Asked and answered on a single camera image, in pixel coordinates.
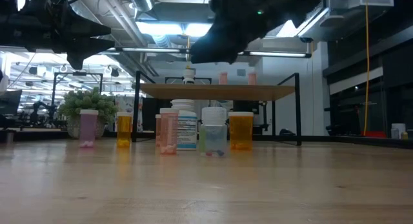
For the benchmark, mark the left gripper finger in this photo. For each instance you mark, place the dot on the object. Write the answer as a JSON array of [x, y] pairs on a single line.
[[87, 46], [87, 28]]

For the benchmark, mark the small salmon pill bottle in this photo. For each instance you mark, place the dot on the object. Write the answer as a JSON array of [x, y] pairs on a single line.
[[223, 78], [168, 133], [252, 78], [158, 130]]

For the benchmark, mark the large orange pill bottle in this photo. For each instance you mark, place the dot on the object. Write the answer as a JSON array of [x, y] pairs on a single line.
[[241, 130]]

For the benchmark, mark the clear bottle ribbed white cap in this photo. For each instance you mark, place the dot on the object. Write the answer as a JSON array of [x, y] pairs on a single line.
[[213, 137]]

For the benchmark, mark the small purple pill bottle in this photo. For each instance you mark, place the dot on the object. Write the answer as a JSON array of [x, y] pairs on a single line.
[[88, 128]]

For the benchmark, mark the large white blue-label bottle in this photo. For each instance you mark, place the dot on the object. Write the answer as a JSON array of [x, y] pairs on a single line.
[[187, 130]]

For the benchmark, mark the small orange pill bottle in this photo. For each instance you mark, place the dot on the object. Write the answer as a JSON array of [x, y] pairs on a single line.
[[124, 130]]

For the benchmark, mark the wooden shelf with black legs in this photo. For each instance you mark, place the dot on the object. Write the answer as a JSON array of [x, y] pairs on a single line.
[[219, 92]]

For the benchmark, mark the long ceiling light fixture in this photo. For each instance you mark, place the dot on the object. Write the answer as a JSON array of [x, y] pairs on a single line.
[[277, 54], [151, 50]]

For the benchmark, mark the green potted plant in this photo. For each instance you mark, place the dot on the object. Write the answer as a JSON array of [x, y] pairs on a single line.
[[93, 103]]

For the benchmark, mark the black monitor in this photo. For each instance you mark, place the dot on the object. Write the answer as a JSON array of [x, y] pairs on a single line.
[[9, 103]]

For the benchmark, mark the red tray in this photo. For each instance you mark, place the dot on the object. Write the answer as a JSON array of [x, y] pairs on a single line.
[[374, 134]]

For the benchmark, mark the white container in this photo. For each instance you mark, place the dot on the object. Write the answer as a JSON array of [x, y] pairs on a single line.
[[398, 130]]

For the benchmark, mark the black aluminium extrusion frame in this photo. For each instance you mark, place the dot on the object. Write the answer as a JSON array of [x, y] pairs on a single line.
[[355, 140]]

